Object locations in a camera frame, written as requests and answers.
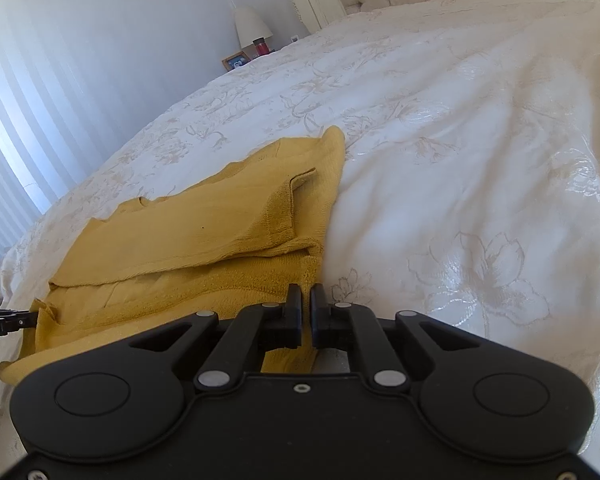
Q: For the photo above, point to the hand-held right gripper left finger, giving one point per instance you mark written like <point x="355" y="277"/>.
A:
<point x="294" y="310"/>

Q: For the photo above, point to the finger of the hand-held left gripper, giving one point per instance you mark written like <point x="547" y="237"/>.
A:
<point x="15" y="319"/>

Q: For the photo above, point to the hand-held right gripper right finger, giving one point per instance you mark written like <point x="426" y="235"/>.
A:
<point x="317" y="310"/>

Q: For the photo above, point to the yellow knit sweater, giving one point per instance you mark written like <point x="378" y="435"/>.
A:
<point x="190" y="240"/>

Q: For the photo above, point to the white floral bedspread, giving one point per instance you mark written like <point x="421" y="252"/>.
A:
<point x="430" y="160"/>

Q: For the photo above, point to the white sheer curtain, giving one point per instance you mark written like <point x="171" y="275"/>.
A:
<point x="25" y="125"/>

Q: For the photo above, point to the red candle jar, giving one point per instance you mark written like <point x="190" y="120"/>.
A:
<point x="261" y="46"/>

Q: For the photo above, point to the white table lamp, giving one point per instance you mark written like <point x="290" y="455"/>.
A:
<point x="250" y="25"/>

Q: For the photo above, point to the wooden picture frame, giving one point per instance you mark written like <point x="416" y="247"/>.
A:
<point x="235" y="60"/>

